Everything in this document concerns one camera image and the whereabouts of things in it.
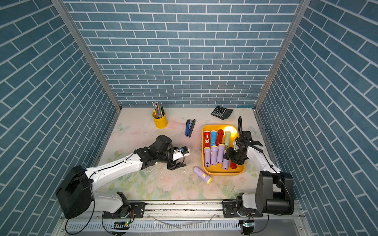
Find purple flashlight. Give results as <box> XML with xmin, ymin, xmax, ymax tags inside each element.
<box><xmin>222</xmin><ymin>151</ymin><xmax>230</xmax><ymax>170</ymax></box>
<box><xmin>204</xmin><ymin>147</ymin><xmax>211</xmax><ymax>167</ymax></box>
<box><xmin>217</xmin><ymin>144</ymin><xmax>225</xmax><ymax>163</ymax></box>
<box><xmin>194</xmin><ymin>167</ymin><xmax>213</xmax><ymax>184</ymax></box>

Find yellow plastic storage tray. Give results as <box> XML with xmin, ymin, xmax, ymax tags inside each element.
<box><xmin>202</xmin><ymin>124</ymin><xmax>246</xmax><ymax>176</ymax></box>

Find purple flashlight bottom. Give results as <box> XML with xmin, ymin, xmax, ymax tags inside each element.
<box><xmin>204</xmin><ymin>147</ymin><xmax>211</xmax><ymax>167</ymax></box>

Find purple flashlight slanted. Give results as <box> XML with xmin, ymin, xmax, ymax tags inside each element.
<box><xmin>210</xmin><ymin>145</ymin><xmax>218</xmax><ymax>165</ymax></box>

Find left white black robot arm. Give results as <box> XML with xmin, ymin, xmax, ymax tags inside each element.
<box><xmin>56</xmin><ymin>135</ymin><xmax>190</xmax><ymax>219</ymax></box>

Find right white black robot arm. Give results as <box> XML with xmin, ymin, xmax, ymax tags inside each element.
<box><xmin>223</xmin><ymin>117</ymin><xmax>294</xmax><ymax>215</ymax></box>

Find yellow pen cup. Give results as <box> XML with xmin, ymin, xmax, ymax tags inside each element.
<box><xmin>152</xmin><ymin>112</ymin><xmax>168</xmax><ymax>129</ymax></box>

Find pens in cup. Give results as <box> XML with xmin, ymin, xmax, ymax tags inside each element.
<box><xmin>153</xmin><ymin>101</ymin><xmax>164</xmax><ymax>119</ymax></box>

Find blue black stapler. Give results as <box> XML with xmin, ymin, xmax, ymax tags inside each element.
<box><xmin>185</xmin><ymin>119</ymin><xmax>196</xmax><ymax>138</ymax></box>

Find black calculator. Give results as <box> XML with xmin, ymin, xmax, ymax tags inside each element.
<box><xmin>211</xmin><ymin>106</ymin><xmax>233</xmax><ymax>120</ymax></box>

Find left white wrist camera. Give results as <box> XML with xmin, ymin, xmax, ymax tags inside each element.
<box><xmin>172</xmin><ymin>146</ymin><xmax>190</xmax><ymax>161</ymax></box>

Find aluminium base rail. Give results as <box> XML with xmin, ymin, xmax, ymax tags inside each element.
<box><xmin>53</xmin><ymin>200</ymin><xmax>312</xmax><ymax>236</ymax></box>

